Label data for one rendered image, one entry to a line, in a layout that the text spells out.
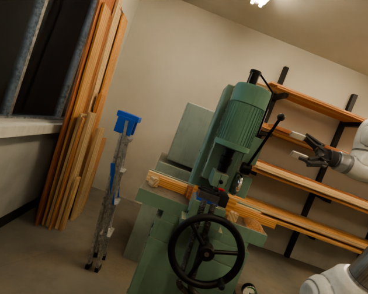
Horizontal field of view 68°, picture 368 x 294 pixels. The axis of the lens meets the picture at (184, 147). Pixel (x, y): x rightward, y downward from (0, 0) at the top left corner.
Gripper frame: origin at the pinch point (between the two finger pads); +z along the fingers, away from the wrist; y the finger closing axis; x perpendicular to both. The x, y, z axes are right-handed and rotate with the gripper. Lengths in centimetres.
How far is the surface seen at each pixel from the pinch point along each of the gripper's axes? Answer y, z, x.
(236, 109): 5.6, 29.0, 2.6
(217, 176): -14.2, 25.8, -23.2
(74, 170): 27, 124, -126
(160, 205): -35, 46, -30
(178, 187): -19, 41, -35
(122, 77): 193, 151, -141
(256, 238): -34.6, 1.3, -29.3
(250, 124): 2.1, 20.8, -0.2
